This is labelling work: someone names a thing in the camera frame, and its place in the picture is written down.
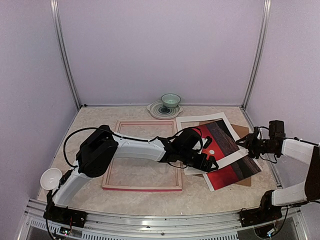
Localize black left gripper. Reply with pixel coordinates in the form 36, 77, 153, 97
179, 148, 219, 173

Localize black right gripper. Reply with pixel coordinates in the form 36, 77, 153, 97
236, 132, 275, 159

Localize red and dark photo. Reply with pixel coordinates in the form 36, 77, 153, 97
198, 119, 262, 190

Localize white photo mat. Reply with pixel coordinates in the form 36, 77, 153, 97
175, 112, 248, 170

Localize wooden picture frame red edge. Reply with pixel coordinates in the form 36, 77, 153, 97
101, 119, 184, 193

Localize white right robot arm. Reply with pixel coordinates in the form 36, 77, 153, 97
236, 120, 320, 222

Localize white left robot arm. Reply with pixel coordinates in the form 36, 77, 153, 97
47, 125, 219, 223

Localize brown backing board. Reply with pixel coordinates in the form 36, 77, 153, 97
225, 124, 252, 187

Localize green ceramic bowl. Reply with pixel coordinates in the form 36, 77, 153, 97
160, 93, 181, 109

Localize white plate green rings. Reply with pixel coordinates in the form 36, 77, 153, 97
146, 99, 185, 120

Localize white bowl orange outside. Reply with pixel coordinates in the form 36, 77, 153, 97
40, 168, 63, 191

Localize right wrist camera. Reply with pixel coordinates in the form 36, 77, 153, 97
252, 126, 269, 141

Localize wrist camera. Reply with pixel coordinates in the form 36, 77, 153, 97
252, 126, 269, 141
199, 136, 213, 151

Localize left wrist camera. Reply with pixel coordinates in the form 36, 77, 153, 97
199, 136, 213, 151

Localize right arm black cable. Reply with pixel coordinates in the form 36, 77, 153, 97
259, 138, 320, 165

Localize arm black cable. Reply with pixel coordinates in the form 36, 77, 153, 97
259, 138, 320, 165
62, 127, 158, 168

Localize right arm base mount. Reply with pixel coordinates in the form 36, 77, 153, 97
239, 190, 283, 227

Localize right aluminium corner post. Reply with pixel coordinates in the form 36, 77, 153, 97
241, 0, 272, 111

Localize aluminium corner post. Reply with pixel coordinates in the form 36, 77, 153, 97
50, 0, 82, 111
241, 0, 272, 111

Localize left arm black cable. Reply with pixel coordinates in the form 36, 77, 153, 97
62, 127, 158, 168

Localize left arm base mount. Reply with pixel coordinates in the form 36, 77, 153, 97
43, 190, 88, 228

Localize left aluminium corner post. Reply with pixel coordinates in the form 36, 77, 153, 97
50, 0, 82, 111

